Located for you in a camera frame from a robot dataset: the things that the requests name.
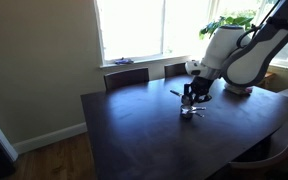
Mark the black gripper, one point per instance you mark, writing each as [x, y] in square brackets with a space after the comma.
[198, 90]

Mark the small steel measuring cup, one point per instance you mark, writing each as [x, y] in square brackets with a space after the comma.
[185, 99]

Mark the medium steel measuring cup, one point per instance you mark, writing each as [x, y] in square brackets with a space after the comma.
[185, 109]

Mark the large steel measuring cup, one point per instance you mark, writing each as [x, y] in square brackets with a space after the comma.
[189, 115]

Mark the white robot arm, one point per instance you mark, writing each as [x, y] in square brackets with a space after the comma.
[241, 61]

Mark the dark wooden chair right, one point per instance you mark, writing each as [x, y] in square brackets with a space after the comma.
[174, 70]

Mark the pink plastic food bag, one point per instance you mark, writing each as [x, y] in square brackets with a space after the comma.
[238, 90]

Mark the green potted plant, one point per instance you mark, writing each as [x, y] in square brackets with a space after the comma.
[209, 29]

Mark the wooden side bench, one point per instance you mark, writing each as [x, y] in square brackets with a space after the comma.
[265, 82]

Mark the dark wooden chair left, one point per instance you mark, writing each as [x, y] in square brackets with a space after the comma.
[124, 78]

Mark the purple object on windowsill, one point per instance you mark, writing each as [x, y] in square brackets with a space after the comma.
[123, 61]

